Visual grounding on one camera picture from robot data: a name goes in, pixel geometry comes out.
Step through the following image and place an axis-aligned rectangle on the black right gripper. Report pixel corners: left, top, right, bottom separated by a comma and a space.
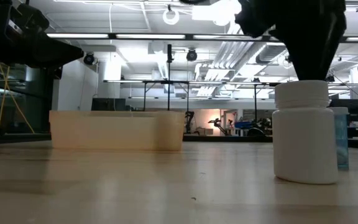
234, 0, 347, 82

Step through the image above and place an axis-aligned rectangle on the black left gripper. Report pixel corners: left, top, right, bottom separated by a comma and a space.
0, 0, 85, 80

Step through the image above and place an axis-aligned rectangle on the teal translucent pill bottle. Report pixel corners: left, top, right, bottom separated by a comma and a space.
328, 106, 350, 171

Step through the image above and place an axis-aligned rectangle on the large white pill bottle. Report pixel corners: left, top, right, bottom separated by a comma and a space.
272, 80, 339, 185

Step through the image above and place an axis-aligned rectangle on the translucent orange plastic basket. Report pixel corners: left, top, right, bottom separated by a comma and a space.
48, 110, 186, 152

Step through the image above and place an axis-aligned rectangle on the wide black monitor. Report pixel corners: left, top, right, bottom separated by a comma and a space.
328, 98, 358, 123

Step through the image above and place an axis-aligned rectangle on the cardboard box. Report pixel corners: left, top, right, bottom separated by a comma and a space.
196, 126, 214, 136

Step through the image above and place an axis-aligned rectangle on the round black ceiling camera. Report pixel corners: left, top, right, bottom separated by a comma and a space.
83, 52, 96, 66
185, 49, 198, 62

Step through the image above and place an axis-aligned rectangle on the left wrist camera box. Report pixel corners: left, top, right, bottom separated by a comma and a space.
6, 3, 50, 35

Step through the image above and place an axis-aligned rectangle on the yellow cable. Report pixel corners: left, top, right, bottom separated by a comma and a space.
0, 63, 36, 134

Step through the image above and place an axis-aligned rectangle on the black background frame rig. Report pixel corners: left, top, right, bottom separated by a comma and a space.
103, 79, 281, 113

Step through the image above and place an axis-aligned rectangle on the black camera pole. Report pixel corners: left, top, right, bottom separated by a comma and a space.
165, 43, 175, 112

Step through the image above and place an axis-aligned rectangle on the white cable ring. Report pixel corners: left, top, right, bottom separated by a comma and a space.
162, 8, 181, 26

